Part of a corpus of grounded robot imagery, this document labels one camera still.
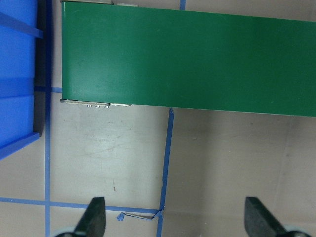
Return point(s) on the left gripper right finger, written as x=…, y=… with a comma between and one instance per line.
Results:
x=259, y=221

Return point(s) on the brown paper table cover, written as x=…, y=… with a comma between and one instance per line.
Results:
x=163, y=172

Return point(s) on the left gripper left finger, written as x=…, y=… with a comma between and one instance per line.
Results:
x=93, y=221

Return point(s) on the blue bin left side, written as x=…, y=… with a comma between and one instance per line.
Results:
x=18, y=35

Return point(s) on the green conveyor belt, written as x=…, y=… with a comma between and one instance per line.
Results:
x=186, y=59

